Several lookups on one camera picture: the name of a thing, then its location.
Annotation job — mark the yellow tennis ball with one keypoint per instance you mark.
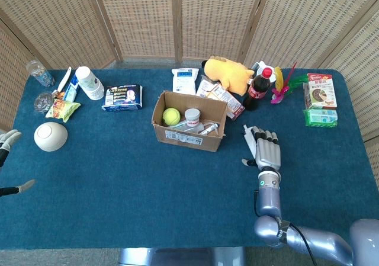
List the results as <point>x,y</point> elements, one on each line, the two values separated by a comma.
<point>171,116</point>

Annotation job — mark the clear plastic syringe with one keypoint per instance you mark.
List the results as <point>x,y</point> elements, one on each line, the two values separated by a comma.
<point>209,128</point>

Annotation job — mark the yellow plush toy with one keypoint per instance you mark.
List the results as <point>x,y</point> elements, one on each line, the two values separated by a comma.
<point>228,75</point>

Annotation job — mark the dark blue sanitary pad pack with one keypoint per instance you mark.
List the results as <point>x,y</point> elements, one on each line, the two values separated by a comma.
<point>122,97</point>

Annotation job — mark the red and white carton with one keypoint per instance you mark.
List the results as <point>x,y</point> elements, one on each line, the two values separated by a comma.
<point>321,91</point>

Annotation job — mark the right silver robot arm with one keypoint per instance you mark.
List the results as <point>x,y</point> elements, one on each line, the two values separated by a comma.
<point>269,201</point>

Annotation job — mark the clear plastic water bottle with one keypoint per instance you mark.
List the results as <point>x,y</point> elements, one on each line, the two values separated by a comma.
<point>41,74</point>

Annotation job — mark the colourful feather shuttlecock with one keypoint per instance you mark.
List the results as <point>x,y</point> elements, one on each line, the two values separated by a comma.
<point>279,92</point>

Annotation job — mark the beige upturned bowl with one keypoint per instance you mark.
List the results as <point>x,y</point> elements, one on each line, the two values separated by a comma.
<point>50,136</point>

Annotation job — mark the brown red snack box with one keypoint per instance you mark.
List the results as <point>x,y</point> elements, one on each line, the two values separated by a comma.
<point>232,103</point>

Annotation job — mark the white plastic bottle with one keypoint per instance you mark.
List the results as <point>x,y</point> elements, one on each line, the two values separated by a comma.
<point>89,82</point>

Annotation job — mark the woven wooden folding screen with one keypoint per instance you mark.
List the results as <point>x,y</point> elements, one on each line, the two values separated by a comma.
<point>142,17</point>

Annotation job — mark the white pouch blue label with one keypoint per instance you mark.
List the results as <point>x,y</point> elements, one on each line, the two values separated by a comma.
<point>185,80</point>

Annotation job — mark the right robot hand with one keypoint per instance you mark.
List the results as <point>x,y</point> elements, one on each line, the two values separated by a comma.
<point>268,153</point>

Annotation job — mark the small white jar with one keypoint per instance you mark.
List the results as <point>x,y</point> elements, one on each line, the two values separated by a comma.
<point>192,117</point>

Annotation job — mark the cola bottle red cap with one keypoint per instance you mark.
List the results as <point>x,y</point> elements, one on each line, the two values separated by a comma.
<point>257,91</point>

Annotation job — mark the blue white tube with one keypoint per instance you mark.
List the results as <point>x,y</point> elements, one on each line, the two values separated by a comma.
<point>71,90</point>

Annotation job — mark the crumpled clear plastic cup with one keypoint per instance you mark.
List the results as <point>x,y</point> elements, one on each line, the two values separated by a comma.
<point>43,101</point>

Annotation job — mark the blue table mat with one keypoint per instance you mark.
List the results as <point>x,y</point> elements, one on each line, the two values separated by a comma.
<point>118,195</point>

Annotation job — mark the green tissue pack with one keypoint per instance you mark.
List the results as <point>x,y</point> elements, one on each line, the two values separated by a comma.
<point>321,118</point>

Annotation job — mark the cardboard box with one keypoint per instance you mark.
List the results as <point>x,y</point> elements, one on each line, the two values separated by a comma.
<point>189,138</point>

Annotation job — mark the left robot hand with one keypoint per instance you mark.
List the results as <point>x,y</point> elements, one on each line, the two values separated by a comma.
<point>9,140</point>

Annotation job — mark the yellow-green snack bag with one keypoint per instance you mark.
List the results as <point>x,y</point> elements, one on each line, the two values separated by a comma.
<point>62,109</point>

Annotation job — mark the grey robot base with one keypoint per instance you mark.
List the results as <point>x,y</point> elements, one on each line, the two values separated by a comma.
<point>180,256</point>

